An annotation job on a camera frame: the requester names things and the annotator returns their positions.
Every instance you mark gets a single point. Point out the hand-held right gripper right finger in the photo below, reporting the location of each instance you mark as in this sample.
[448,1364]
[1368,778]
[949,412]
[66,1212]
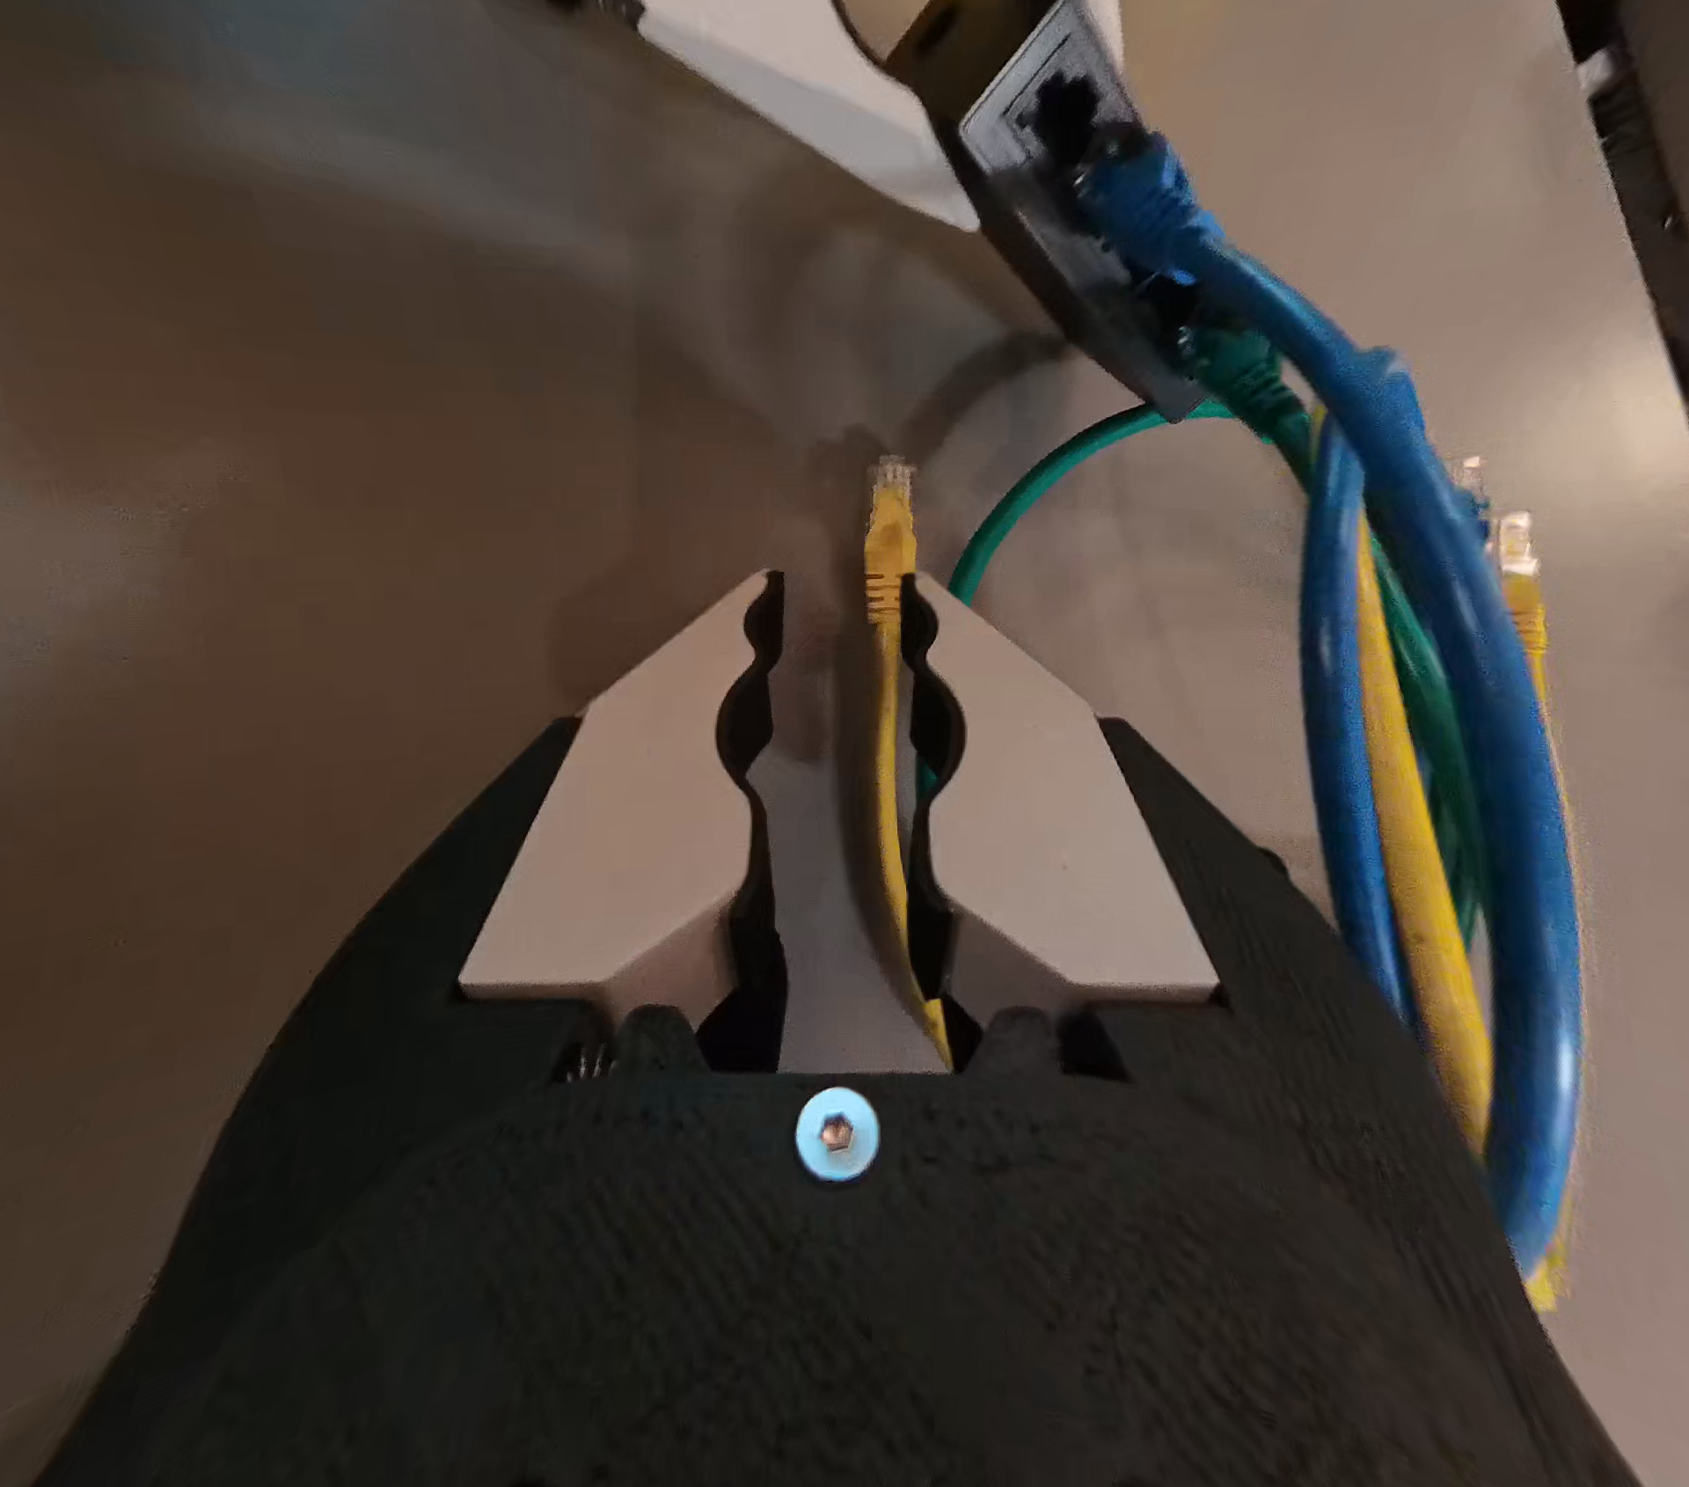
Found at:
[1068,855]

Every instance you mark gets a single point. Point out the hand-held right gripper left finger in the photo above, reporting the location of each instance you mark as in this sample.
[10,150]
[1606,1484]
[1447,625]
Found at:
[592,855]

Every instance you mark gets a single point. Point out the black ethernet switch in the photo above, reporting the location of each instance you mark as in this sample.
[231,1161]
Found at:
[1056,233]

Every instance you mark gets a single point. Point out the grey equipment case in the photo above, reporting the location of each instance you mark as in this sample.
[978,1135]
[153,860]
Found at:
[1656,129]

